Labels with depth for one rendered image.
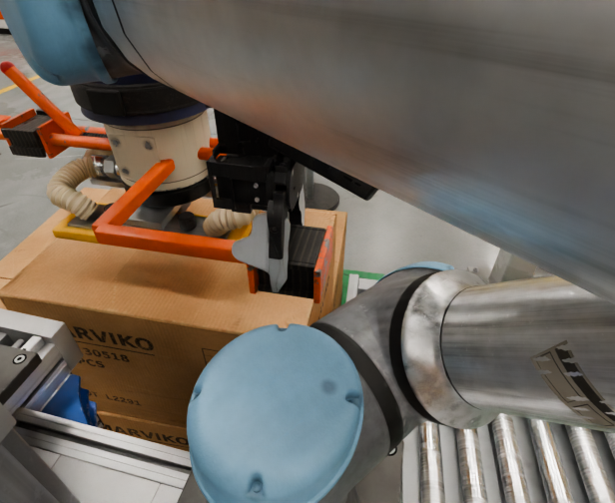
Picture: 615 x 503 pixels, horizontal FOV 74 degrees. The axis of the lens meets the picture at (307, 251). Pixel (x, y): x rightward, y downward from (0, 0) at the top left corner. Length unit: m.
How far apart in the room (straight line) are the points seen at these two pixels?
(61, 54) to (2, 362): 0.55
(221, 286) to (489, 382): 0.62
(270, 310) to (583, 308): 0.59
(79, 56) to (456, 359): 0.25
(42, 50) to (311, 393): 0.22
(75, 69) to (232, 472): 0.22
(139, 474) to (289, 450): 0.39
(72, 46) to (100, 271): 0.76
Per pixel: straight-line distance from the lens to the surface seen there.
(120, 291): 0.87
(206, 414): 0.28
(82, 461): 0.67
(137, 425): 1.19
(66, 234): 0.84
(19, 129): 0.91
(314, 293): 0.46
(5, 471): 0.39
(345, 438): 0.27
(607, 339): 0.23
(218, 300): 0.79
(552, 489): 1.15
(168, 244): 0.53
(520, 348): 0.25
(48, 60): 0.20
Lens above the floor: 1.50
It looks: 39 degrees down
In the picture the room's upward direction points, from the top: straight up
